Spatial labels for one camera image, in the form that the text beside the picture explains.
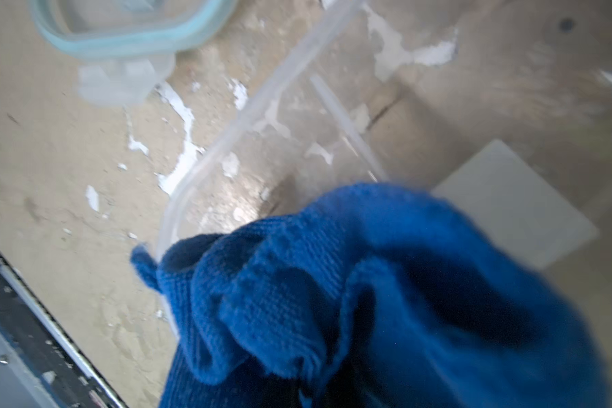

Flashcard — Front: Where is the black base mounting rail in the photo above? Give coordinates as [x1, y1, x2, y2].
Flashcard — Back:
[0, 253, 126, 407]

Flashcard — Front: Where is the teal-rimmed lunch box lid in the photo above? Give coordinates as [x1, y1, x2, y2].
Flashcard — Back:
[29, 0, 237, 106]

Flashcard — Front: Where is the clear lunch box container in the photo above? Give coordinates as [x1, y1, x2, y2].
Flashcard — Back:
[156, 1, 612, 338]

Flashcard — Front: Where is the blue microfiber cloth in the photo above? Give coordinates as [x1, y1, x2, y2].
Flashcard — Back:
[130, 184, 612, 407]

